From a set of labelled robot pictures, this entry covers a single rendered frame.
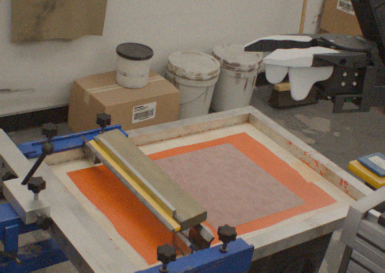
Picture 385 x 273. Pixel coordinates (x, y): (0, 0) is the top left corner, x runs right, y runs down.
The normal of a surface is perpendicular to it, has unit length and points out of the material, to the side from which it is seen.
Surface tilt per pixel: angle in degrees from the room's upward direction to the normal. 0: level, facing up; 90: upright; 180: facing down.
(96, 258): 0
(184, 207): 9
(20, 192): 0
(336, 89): 82
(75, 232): 0
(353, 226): 90
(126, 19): 90
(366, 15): 121
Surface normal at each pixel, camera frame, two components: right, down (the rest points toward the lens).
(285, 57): -0.03, -0.46
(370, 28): -0.84, 0.52
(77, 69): 0.57, 0.46
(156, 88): 0.13, -0.87
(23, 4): 0.25, 0.51
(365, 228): -0.71, 0.24
